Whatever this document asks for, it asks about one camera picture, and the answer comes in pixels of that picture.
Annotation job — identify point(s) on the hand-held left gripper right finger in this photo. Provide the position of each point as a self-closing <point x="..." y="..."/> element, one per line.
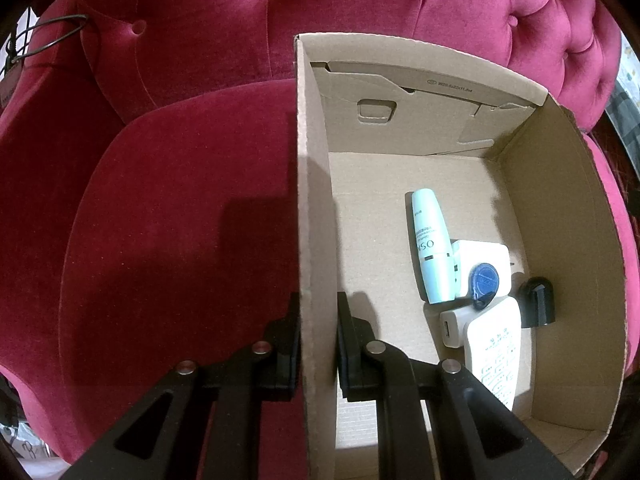
<point x="347" y="355"/>

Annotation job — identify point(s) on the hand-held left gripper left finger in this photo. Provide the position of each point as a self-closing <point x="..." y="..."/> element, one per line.
<point x="290" y="352"/>

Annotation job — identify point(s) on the small white charger plug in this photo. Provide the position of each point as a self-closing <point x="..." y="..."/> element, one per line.
<point x="452" y="327"/>

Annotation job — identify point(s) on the light blue cosmetic bottle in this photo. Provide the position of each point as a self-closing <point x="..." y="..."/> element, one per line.
<point x="430" y="240"/>

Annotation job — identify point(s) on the cardboard box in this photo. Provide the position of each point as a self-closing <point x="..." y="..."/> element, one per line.
<point x="380" y="210"/>

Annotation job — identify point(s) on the blue key fob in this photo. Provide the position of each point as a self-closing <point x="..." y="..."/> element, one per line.
<point x="484" y="280"/>

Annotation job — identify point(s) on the large white charger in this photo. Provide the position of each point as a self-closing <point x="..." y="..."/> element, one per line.
<point x="482" y="254"/>

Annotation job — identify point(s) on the black cylindrical cap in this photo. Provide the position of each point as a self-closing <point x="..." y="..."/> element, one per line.
<point x="537" y="302"/>

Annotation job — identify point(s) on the red velvet tufted sofa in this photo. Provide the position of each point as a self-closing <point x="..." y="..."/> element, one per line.
<point x="175" y="200"/>

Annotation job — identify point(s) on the grey plaid blanket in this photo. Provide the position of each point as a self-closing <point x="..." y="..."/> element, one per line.
<point x="625" y="105"/>

